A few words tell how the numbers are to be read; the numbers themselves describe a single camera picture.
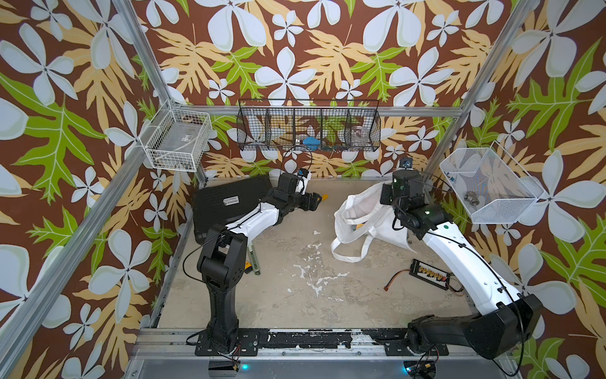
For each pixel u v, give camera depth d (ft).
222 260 1.67
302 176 2.67
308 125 3.16
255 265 2.97
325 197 3.72
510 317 1.27
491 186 2.63
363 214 3.37
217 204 3.41
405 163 2.07
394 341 2.42
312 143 3.07
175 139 2.82
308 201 2.69
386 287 2.82
